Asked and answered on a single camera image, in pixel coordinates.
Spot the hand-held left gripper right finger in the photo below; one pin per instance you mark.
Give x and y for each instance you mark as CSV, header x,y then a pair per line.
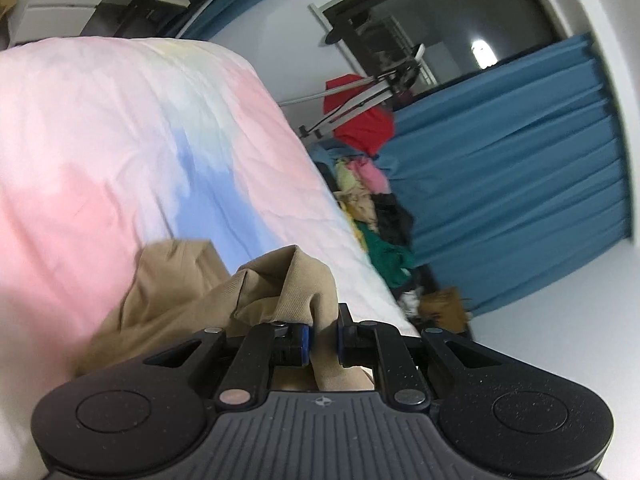
x,y
344,346

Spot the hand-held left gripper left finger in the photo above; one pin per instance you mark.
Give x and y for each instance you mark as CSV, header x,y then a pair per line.
x,y
300,346

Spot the tan t-shirt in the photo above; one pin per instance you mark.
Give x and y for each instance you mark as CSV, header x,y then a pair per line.
x,y
165,305

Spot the white printed garment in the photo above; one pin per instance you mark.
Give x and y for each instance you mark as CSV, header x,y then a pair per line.
x,y
409,301

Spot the green garment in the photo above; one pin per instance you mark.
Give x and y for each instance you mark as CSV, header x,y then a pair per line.
x,y
387,257

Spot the black garment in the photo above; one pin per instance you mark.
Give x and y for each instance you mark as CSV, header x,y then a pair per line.
x,y
395,217

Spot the beige garment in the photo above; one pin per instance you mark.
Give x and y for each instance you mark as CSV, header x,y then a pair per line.
x,y
361,207

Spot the pale yellow fuzzy garment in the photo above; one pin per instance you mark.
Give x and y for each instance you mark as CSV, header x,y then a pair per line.
x,y
345,175

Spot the pink garment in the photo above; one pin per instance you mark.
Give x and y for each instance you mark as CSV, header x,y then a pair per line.
x,y
372,175

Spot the red garment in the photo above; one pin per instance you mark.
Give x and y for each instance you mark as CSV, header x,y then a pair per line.
x,y
362,125

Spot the wide blue curtain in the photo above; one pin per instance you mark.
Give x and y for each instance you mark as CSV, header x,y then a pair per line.
x,y
500,170

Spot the garment steamer stand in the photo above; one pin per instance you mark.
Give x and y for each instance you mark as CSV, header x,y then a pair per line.
x,y
372,87

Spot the pastel tie-dye bed sheet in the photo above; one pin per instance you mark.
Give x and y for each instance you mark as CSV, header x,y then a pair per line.
x,y
125,135

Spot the dark window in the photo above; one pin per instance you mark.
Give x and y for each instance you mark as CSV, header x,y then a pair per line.
x,y
440,25

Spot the narrow blue curtain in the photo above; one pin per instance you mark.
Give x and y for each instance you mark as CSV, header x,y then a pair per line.
x,y
235,5

